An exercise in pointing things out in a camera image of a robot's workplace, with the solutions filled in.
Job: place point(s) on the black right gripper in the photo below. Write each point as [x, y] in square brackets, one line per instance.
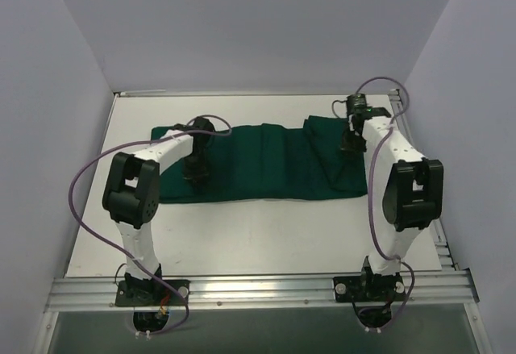
[352, 141]

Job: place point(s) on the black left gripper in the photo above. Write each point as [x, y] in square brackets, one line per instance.
[195, 171]

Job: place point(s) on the green surgical cloth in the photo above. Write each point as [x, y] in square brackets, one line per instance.
[269, 161]

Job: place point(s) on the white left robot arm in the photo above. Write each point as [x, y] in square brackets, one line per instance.
[131, 194]

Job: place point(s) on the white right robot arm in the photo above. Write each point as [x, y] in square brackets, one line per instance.
[405, 188]

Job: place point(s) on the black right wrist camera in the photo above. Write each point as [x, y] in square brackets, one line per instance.
[358, 102]

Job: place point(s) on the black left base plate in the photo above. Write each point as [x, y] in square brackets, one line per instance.
[130, 294]

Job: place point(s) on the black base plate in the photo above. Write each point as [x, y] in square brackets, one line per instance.
[130, 294]
[379, 288]

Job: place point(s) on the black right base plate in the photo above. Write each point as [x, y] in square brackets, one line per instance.
[379, 288]

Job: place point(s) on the aluminium front rail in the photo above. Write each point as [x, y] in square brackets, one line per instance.
[256, 292]

